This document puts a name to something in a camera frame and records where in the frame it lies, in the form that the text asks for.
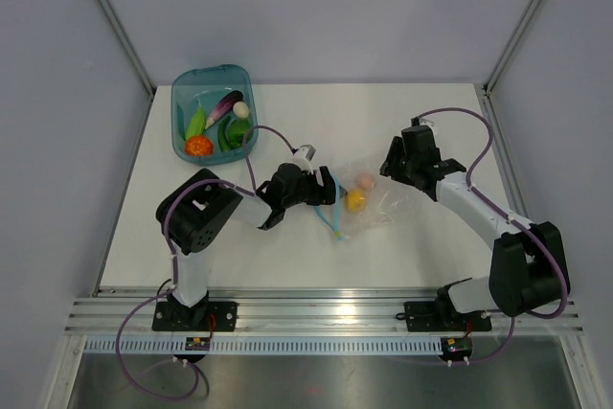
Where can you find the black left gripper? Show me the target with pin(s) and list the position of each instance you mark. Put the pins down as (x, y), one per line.
(325, 194)

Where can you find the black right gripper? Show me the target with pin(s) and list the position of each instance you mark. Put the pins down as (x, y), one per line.
(390, 167)

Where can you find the yellow toy vegetable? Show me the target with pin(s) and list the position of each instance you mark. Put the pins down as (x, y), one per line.
(356, 200)

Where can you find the pink toy egg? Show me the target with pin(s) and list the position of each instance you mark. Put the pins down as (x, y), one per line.
(365, 181)

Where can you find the clear zip top bag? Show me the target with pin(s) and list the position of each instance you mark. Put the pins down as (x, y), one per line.
(389, 202)

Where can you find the green toy bell pepper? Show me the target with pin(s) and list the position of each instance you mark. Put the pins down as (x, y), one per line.
(235, 132)

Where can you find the dark green toy chili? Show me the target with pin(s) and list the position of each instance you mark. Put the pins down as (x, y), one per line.
(222, 140)

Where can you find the white toy garlic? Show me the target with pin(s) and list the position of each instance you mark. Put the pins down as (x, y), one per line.
(241, 110)

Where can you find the purple toy eggplant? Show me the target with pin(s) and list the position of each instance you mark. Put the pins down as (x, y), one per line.
(223, 107)

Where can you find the orange toy pumpkin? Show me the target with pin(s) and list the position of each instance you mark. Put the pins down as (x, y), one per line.
(199, 145)

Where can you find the light green toy vegetable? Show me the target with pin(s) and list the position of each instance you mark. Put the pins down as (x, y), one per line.
(196, 125)

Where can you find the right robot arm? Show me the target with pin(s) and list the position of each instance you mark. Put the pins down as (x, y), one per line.
(527, 272)

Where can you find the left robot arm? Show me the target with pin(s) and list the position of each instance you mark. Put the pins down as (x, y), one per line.
(195, 213)

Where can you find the teal plastic bin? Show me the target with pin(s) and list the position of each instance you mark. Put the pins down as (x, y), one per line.
(211, 110)

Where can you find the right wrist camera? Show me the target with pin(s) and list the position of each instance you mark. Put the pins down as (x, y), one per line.
(425, 122)

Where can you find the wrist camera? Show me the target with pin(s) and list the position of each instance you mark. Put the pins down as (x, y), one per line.
(302, 157)
(425, 122)

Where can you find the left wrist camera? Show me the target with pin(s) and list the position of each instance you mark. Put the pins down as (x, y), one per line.
(302, 157)

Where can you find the aluminium mounting rail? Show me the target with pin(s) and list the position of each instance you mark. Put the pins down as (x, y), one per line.
(268, 312)

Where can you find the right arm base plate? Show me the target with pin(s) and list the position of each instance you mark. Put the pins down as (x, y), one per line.
(426, 316)

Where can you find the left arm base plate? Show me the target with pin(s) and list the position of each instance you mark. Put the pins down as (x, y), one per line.
(212, 315)

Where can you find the white slotted cable duct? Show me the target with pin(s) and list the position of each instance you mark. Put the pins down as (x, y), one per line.
(226, 345)

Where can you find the right aluminium frame post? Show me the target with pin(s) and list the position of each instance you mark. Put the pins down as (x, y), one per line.
(512, 45)

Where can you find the aluminium frame post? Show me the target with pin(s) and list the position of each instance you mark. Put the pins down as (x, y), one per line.
(512, 45)
(117, 28)

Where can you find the left aluminium frame post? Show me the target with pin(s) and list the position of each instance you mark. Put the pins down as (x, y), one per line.
(117, 28)

